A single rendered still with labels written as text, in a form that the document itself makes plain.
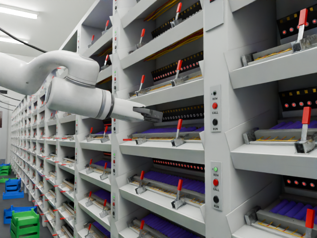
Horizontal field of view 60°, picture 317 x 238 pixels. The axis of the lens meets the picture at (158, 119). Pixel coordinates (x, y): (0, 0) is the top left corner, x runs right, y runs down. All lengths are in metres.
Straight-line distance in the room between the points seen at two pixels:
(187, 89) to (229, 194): 0.34
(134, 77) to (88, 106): 0.64
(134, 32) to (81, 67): 0.73
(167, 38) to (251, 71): 0.41
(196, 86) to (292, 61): 0.30
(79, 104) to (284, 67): 0.49
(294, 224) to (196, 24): 0.59
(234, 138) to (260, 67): 0.18
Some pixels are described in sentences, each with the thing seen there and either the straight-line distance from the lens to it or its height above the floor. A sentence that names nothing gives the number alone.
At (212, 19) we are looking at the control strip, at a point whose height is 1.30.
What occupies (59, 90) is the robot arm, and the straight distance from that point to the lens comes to 0.73.
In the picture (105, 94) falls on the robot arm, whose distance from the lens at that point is 0.77.
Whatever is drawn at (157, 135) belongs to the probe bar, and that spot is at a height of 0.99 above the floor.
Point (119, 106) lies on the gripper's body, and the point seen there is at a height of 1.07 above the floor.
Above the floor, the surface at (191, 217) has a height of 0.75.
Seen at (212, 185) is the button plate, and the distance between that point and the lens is 0.76.
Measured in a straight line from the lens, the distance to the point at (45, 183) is 3.38.
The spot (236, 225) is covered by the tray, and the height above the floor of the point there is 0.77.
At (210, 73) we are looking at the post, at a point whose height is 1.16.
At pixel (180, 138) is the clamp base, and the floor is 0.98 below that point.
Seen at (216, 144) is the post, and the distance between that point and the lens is 0.74.
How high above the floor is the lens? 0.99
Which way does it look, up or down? 4 degrees up
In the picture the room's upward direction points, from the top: straight up
